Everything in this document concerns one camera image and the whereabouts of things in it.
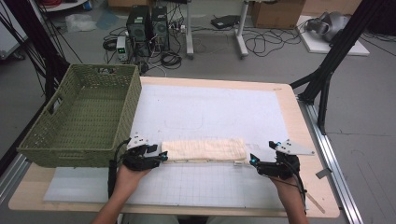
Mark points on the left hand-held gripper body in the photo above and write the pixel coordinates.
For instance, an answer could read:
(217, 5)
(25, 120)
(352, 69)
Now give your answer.
(137, 158)

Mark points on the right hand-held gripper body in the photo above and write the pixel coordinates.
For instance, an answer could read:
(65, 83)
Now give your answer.
(292, 147)

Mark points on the cream printed cloth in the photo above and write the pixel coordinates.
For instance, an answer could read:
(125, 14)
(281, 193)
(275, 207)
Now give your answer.
(205, 149)

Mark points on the green woven basket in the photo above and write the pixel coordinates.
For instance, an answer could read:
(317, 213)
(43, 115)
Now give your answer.
(87, 109)

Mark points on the person's left hand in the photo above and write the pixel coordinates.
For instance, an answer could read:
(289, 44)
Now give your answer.
(126, 180)

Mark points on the person's right hand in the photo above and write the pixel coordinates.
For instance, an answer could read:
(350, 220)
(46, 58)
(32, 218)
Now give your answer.
(288, 186)

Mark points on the small grey tape piece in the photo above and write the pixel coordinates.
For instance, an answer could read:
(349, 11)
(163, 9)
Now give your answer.
(323, 173)

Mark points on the thin beige strip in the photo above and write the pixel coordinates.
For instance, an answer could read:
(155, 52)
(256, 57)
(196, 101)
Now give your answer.
(317, 203)

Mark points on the white grid mat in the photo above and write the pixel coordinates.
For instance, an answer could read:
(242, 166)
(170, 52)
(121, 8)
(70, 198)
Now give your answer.
(202, 109)

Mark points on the white floor board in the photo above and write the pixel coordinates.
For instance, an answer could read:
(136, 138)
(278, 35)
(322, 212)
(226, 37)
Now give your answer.
(317, 46)

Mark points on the small white power supply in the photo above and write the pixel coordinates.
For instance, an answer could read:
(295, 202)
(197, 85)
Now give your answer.
(121, 48)

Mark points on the black metal stand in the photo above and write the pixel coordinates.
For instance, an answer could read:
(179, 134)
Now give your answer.
(40, 40)
(342, 40)

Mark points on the narrow black computer tower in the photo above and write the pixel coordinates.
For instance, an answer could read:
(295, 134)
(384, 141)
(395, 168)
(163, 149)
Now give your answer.
(160, 28)

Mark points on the wide black computer tower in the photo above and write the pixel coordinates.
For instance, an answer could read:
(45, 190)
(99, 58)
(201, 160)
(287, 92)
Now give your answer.
(138, 25)

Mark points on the grey helmet device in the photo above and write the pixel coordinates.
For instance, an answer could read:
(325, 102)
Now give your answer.
(333, 25)

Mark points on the large cardboard box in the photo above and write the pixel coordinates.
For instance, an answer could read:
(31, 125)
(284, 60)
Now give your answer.
(277, 14)

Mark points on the flat black device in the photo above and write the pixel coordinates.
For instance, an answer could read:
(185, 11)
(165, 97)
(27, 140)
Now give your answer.
(225, 21)

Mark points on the clear plastic bag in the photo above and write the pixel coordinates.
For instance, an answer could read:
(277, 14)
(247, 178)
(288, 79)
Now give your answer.
(79, 22)

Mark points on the white cabinet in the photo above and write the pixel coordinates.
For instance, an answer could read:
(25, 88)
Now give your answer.
(9, 37)

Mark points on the aluminium rail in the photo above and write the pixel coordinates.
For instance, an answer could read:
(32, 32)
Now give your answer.
(12, 177)
(336, 174)

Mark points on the white desk frame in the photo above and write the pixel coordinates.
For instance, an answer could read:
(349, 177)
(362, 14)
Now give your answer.
(189, 31)

